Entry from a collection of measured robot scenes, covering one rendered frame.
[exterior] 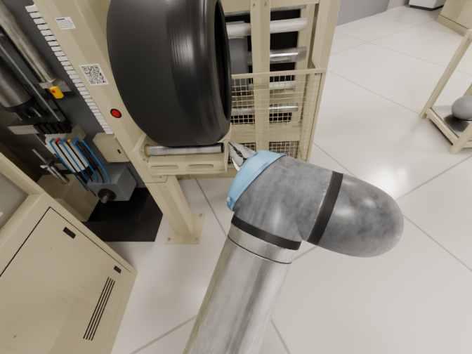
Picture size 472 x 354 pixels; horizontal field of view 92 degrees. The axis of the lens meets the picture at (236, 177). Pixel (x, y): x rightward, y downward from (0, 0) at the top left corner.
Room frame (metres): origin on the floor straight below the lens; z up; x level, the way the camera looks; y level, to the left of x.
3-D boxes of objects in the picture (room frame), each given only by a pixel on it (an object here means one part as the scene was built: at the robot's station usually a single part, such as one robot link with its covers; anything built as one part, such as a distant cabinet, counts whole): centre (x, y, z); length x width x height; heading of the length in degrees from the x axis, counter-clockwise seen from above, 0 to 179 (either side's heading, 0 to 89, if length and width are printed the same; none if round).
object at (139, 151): (0.95, 0.36, 0.90); 0.40 x 0.03 x 0.10; 171
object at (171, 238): (0.94, 0.44, 0.01); 0.27 x 0.27 x 0.02; 81
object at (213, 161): (0.78, 0.21, 0.84); 0.36 x 0.09 x 0.06; 81
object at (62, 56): (0.93, 0.53, 1.19); 0.05 x 0.04 x 0.48; 171
